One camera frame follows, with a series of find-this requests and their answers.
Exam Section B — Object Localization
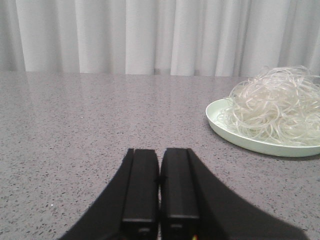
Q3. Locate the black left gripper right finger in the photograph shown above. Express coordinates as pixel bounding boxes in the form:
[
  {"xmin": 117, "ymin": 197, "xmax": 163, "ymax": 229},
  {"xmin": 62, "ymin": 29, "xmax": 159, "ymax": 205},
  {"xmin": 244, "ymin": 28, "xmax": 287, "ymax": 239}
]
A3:
[{"xmin": 161, "ymin": 148, "xmax": 308, "ymax": 240}]

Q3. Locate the white pleated curtain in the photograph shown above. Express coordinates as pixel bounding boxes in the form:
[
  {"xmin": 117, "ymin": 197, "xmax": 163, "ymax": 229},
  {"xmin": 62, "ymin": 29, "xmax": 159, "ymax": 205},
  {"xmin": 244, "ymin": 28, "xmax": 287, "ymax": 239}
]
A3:
[{"xmin": 0, "ymin": 0, "xmax": 320, "ymax": 77}]

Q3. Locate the white translucent vermicelli bundle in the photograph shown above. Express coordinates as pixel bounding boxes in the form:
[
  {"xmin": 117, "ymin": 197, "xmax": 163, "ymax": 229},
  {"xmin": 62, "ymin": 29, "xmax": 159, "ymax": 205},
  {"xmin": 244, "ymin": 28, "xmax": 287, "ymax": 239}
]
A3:
[{"xmin": 217, "ymin": 65, "xmax": 320, "ymax": 147}]

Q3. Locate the light green plate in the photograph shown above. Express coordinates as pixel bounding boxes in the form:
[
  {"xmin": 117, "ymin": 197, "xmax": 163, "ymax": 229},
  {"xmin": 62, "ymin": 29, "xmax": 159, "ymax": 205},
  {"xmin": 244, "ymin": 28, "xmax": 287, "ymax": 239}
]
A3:
[{"xmin": 205, "ymin": 99, "xmax": 320, "ymax": 158}]

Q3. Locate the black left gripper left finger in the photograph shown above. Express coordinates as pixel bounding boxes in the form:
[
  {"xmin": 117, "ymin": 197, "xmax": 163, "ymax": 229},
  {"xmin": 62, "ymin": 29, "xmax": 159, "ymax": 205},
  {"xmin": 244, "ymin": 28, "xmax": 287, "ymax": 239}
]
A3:
[{"xmin": 61, "ymin": 148, "xmax": 159, "ymax": 240}]

